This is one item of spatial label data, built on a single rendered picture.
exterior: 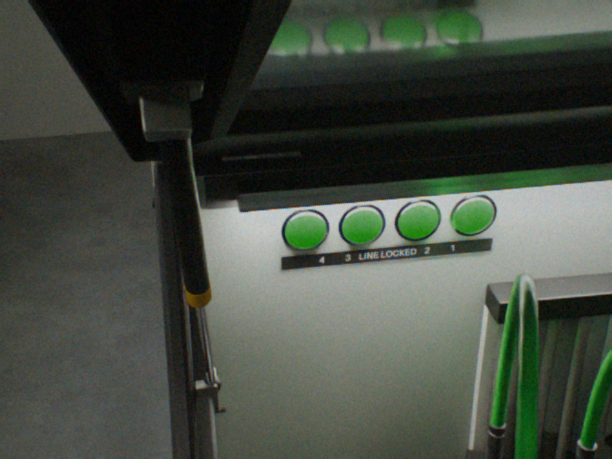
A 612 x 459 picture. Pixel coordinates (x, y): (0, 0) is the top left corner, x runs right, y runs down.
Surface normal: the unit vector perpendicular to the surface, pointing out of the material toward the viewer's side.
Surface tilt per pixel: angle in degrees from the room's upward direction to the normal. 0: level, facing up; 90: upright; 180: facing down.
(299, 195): 90
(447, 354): 90
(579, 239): 90
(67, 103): 90
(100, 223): 0
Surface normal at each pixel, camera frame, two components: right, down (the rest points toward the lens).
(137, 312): 0.00, -0.86
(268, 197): 0.18, 0.50
